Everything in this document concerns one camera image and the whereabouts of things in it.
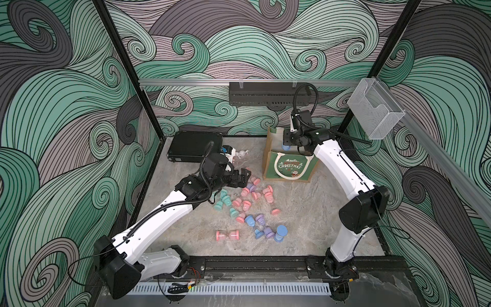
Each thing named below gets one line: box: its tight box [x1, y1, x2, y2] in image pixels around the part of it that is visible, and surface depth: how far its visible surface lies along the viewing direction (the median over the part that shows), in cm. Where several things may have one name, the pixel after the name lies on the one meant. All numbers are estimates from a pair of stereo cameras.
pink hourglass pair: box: [264, 191, 281, 216], surface depth 94 cm
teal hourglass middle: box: [219, 189, 233, 207], surface depth 92 cm
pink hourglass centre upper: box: [240, 187, 262, 201], surface depth 94 cm
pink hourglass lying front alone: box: [215, 230, 240, 242], surface depth 81 cm
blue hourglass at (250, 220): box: [245, 214, 256, 228], surface depth 85 cm
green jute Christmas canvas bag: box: [262, 126, 319, 183], surface depth 86 cm
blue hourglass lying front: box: [254, 228, 265, 240], surface depth 81 cm
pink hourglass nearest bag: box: [249, 176, 262, 187], surface depth 99 cm
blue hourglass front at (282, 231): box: [273, 224, 289, 243], surface depth 76 cm
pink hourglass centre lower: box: [235, 212, 247, 224], surface depth 85 cm
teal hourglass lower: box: [229, 207, 240, 218], surface depth 87 cm
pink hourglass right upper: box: [262, 184, 273, 194], surface depth 94 cm
